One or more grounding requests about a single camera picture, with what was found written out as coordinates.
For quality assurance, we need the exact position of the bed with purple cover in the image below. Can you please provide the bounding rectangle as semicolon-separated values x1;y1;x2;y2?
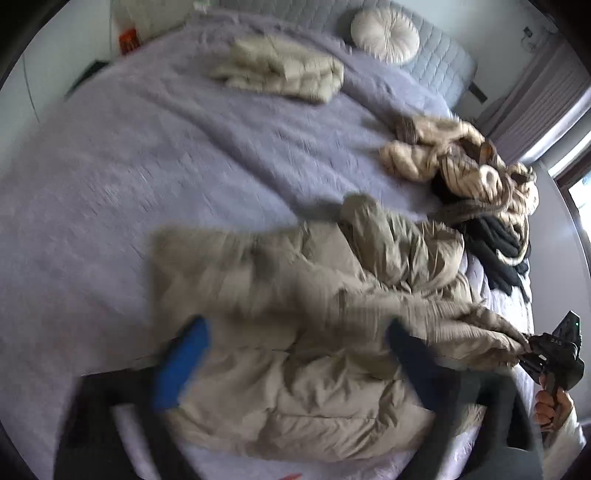
0;7;536;480

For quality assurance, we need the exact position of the grey quilted headboard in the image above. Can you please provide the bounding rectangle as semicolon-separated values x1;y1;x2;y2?
217;0;488;104

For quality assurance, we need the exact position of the white standing fan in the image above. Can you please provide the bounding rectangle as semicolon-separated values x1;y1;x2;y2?
111;0;199;33

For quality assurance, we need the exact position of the beige puffer jacket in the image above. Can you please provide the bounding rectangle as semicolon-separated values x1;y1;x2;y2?
150;194;532;464

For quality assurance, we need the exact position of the window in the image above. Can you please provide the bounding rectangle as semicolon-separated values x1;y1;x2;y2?
554;171;591;222

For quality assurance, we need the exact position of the white wardrobe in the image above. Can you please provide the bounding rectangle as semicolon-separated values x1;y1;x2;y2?
0;18;125;139

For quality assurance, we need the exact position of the black garment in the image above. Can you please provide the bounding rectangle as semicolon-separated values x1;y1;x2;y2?
431;178;532;296

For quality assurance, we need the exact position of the folded cream puffer jacket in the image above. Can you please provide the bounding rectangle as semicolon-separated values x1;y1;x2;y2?
210;34;345;104

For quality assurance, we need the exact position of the grey curtain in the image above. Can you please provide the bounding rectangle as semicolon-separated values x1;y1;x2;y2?
480;41;591;162

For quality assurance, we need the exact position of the round cream cushion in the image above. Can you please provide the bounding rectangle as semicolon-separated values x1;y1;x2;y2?
350;8;421;65

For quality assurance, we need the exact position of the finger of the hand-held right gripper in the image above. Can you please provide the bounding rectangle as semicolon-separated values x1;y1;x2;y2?
521;353;551;384
525;335;555;354

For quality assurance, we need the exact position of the person's right hand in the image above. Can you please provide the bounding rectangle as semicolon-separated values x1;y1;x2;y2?
534;387;574;435

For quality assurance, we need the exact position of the cream striped robe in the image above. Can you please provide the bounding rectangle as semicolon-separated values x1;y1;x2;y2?
379;114;540;217

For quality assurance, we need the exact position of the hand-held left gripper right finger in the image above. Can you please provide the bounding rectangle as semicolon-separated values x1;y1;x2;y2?
385;318;543;480

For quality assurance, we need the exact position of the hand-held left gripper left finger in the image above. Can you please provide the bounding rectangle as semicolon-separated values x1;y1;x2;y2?
53;315;211;480

